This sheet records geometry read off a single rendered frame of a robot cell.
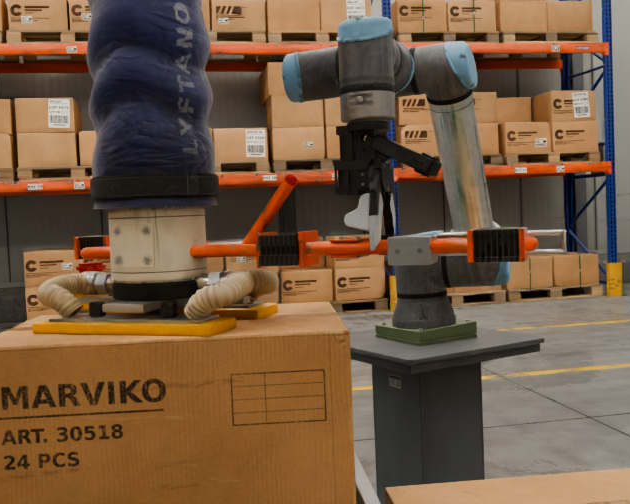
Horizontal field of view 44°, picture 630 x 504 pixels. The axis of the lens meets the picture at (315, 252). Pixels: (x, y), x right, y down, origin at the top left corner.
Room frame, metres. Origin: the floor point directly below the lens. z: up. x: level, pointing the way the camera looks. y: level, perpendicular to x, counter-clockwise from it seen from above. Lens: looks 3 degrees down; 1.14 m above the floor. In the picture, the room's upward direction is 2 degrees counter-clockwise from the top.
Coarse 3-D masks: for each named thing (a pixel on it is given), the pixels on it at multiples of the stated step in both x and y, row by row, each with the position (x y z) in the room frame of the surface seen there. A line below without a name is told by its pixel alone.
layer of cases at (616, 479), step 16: (480, 480) 1.65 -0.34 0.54; (496, 480) 1.65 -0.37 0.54; (512, 480) 1.64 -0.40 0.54; (528, 480) 1.64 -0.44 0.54; (544, 480) 1.64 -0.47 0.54; (560, 480) 1.63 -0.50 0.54; (576, 480) 1.63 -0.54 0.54; (592, 480) 1.62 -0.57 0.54; (608, 480) 1.62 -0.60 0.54; (624, 480) 1.62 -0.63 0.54; (400, 496) 1.58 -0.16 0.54; (416, 496) 1.58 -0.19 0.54; (432, 496) 1.57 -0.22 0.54; (448, 496) 1.57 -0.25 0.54; (464, 496) 1.56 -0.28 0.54; (480, 496) 1.56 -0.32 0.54; (496, 496) 1.56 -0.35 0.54; (512, 496) 1.55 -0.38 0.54; (528, 496) 1.55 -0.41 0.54; (544, 496) 1.55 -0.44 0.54; (560, 496) 1.54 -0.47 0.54; (576, 496) 1.54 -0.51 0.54; (592, 496) 1.53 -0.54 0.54; (608, 496) 1.53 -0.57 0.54; (624, 496) 1.53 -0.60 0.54
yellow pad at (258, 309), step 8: (184, 304) 1.47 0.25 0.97; (248, 304) 1.43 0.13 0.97; (256, 304) 1.45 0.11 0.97; (264, 304) 1.46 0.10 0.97; (272, 304) 1.46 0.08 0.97; (112, 312) 1.49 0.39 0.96; (144, 312) 1.47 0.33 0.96; (216, 312) 1.42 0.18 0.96; (224, 312) 1.41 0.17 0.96; (232, 312) 1.40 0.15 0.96; (240, 312) 1.40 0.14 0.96; (248, 312) 1.39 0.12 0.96; (256, 312) 1.39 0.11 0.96; (264, 312) 1.42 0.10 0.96; (272, 312) 1.45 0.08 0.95
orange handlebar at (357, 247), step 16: (336, 240) 1.26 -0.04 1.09; (352, 240) 1.25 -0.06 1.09; (368, 240) 1.29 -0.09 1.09; (384, 240) 1.28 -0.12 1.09; (432, 240) 1.21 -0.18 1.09; (448, 240) 1.20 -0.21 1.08; (464, 240) 1.19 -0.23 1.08; (528, 240) 1.17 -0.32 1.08; (96, 256) 1.41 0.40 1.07; (192, 256) 1.35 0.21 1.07; (208, 256) 1.34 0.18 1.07; (224, 256) 1.33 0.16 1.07; (240, 256) 1.32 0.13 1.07; (336, 256) 1.26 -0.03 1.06; (352, 256) 1.25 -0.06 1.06
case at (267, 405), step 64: (256, 320) 1.38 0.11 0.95; (320, 320) 1.34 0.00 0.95; (0, 384) 1.19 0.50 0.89; (64, 384) 1.20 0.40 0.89; (128, 384) 1.21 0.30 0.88; (192, 384) 1.21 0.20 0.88; (256, 384) 1.22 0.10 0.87; (320, 384) 1.22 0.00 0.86; (0, 448) 1.19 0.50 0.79; (64, 448) 1.20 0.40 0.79; (128, 448) 1.21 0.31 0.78; (192, 448) 1.21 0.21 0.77; (256, 448) 1.22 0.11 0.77; (320, 448) 1.22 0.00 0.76
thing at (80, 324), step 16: (96, 304) 1.32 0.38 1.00; (160, 304) 1.28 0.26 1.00; (176, 304) 1.29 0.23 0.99; (48, 320) 1.34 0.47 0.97; (64, 320) 1.32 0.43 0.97; (80, 320) 1.31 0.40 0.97; (96, 320) 1.29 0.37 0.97; (112, 320) 1.28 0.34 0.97; (128, 320) 1.27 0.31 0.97; (144, 320) 1.26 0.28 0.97; (160, 320) 1.26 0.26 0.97; (176, 320) 1.25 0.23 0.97; (192, 320) 1.24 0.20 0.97; (208, 320) 1.26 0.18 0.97; (224, 320) 1.27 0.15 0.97; (192, 336) 1.22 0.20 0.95; (208, 336) 1.21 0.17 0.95
